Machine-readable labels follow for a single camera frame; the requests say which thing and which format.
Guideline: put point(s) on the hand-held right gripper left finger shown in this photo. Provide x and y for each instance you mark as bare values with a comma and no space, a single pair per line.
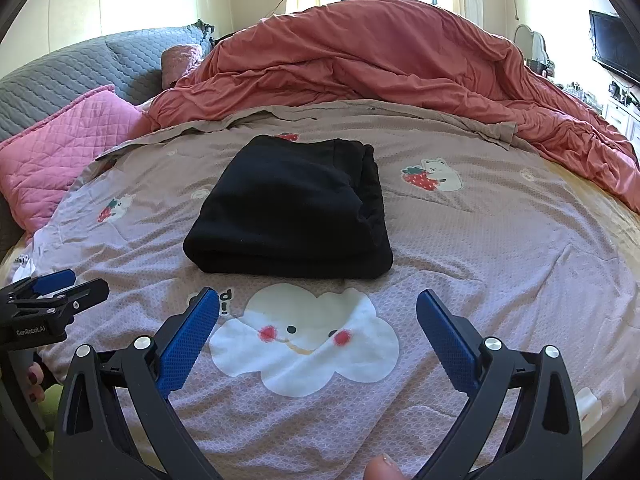
190,340

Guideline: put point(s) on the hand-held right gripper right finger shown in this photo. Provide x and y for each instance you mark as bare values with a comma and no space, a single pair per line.
447,340

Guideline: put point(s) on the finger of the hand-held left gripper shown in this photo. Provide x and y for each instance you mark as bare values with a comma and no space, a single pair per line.
85,292
52,280

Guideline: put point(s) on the black sweater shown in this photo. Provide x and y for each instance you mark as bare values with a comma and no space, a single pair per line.
285,210

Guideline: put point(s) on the person's left hand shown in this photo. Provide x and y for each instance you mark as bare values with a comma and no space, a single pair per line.
34,385

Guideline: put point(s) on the person's right hand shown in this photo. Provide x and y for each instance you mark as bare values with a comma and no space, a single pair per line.
382,470

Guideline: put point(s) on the printed blanket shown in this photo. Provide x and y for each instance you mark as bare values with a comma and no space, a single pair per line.
475,260

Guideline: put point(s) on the pink quilted pillow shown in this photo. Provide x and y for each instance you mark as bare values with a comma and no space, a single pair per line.
65,145

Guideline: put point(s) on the grey quilted pillow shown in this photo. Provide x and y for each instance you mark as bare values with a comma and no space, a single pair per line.
65,70

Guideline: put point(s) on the yellow bed sheet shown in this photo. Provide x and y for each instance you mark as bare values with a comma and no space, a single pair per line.
615,210

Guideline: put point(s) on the small mauve pillow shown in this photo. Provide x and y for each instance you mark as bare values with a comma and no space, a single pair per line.
182,60

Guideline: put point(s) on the white dresser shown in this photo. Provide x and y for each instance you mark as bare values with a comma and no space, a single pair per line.
620,115

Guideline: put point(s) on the dark cloth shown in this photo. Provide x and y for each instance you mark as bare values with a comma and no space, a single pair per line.
224,39

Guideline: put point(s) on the salmon duvet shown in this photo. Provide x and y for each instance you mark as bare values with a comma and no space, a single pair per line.
375,45

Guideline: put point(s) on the white mirror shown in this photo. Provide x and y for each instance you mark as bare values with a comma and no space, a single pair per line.
525,40

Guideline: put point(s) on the black television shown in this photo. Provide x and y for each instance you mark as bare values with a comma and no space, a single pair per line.
615,45

